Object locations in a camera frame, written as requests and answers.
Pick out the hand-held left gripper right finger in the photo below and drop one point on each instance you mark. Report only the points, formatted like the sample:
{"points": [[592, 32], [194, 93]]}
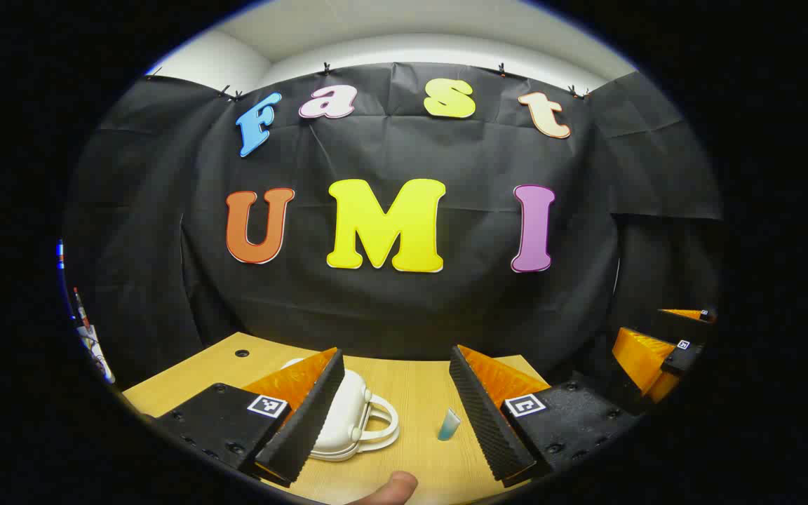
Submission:
{"points": [[485, 428]]}

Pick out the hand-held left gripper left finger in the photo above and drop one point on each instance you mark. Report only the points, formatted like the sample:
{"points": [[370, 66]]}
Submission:
{"points": [[309, 421]]}

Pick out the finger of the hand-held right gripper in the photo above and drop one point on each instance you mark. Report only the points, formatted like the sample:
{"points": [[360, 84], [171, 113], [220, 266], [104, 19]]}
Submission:
{"points": [[639, 361], [688, 326]]}

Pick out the white and blue cream tube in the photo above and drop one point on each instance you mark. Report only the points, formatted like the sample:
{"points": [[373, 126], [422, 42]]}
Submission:
{"points": [[448, 426]]}

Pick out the white suitcase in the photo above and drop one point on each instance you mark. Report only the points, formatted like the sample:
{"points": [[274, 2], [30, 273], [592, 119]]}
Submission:
{"points": [[358, 410]]}

